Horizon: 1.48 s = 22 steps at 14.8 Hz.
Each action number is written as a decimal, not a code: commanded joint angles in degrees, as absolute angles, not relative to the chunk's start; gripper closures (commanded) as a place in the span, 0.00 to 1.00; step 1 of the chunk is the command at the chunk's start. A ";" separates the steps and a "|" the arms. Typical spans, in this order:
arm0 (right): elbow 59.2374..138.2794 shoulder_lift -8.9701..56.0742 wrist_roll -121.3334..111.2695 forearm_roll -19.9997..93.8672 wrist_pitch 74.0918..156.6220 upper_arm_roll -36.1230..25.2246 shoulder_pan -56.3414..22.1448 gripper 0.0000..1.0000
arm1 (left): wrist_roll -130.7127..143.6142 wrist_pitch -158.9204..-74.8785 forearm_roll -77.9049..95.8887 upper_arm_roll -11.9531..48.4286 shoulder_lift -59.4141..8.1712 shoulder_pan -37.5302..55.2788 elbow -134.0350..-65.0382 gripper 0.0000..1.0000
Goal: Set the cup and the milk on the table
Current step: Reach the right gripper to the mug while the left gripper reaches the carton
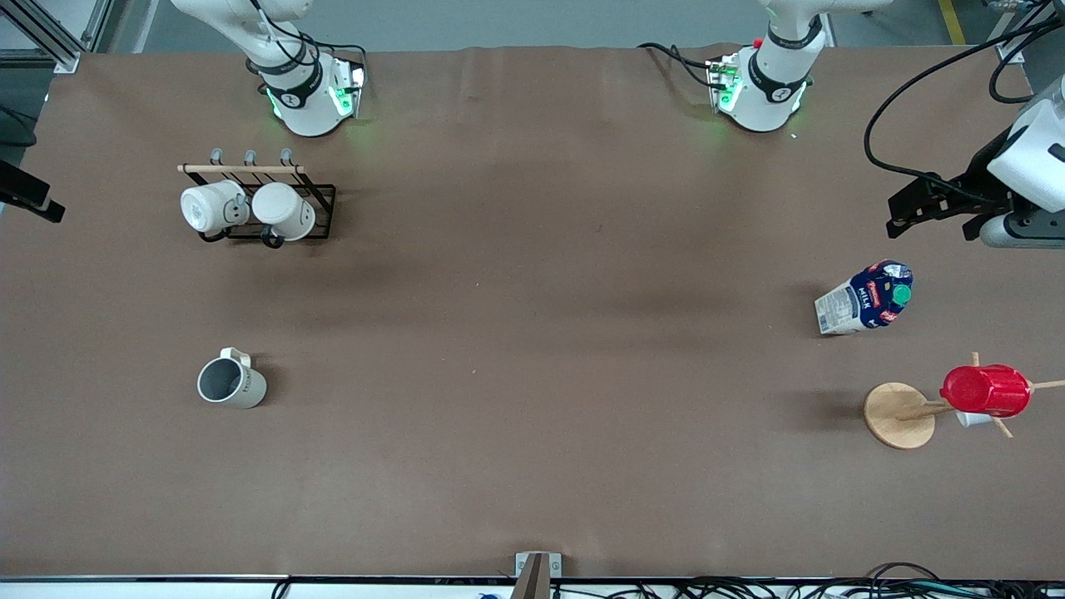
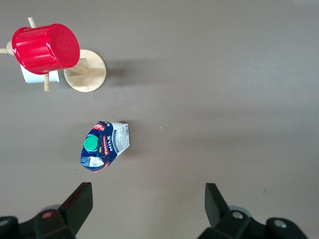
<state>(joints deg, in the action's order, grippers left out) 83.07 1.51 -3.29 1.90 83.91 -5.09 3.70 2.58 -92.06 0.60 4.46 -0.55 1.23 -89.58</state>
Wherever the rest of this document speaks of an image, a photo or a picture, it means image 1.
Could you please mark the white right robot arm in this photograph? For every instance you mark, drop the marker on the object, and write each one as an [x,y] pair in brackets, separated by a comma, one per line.
[299,100]

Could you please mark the aluminium frame profile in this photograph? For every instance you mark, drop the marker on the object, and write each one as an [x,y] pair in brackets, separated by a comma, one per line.
[1019,46]
[50,37]

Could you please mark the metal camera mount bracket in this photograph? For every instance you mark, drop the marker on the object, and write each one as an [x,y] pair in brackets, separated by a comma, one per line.
[537,574]

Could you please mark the white mug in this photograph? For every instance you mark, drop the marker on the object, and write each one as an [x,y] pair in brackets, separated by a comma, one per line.
[208,208]
[284,210]

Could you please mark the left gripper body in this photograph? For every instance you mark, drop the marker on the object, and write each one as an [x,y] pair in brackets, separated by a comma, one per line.
[984,182]

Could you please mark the small white cup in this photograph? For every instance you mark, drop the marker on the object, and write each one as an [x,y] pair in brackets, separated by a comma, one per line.
[972,419]

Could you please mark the wooden mug tree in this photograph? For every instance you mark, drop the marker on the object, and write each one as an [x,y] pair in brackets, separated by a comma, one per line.
[899,416]

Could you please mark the red plastic cup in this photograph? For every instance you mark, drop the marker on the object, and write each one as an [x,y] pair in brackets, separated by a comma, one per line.
[986,391]

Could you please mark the blue and white milk carton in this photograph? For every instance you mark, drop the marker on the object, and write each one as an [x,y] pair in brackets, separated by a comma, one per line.
[861,301]

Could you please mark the brown table cover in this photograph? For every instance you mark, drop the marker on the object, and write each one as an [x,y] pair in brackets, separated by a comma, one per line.
[532,249]

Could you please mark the beige mug with grey inside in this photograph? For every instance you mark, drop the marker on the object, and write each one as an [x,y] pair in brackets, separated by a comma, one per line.
[241,388]

